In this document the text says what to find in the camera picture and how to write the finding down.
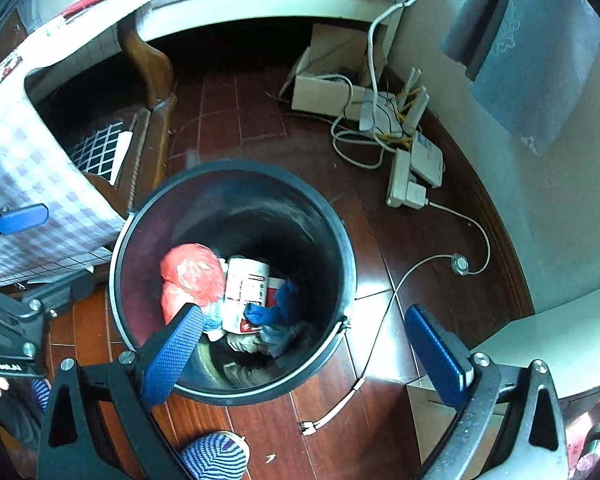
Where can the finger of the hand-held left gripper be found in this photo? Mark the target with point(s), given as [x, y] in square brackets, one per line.
[22, 219]
[10, 305]

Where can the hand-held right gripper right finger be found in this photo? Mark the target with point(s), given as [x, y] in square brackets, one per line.
[437, 355]

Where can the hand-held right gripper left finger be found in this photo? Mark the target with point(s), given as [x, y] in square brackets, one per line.
[172, 355]

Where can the red plastic bag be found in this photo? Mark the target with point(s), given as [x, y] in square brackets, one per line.
[190, 270]

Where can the red and white carton box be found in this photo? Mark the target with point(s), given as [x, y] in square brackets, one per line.
[245, 290]

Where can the blue cloth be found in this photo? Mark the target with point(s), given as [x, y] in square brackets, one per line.
[280, 310]

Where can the black trash bin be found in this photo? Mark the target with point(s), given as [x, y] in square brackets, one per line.
[260, 210]

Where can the purple checkered tablecloth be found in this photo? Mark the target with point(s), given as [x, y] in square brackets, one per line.
[25, 160]

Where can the black white grid cloth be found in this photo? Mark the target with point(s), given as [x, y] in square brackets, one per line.
[97, 152]

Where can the white power strip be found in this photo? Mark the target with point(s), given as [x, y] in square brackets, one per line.
[397, 180]

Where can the white modem box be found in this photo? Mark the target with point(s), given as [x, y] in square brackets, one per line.
[427, 157]

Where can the brown wooden chair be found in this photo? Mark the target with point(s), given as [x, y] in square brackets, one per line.
[152, 70]

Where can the white router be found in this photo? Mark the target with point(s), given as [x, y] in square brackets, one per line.
[372, 115]

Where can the cardboard box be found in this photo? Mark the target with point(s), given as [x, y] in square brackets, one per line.
[320, 95]

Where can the blue grey curtain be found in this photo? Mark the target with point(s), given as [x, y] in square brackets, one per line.
[520, 60]

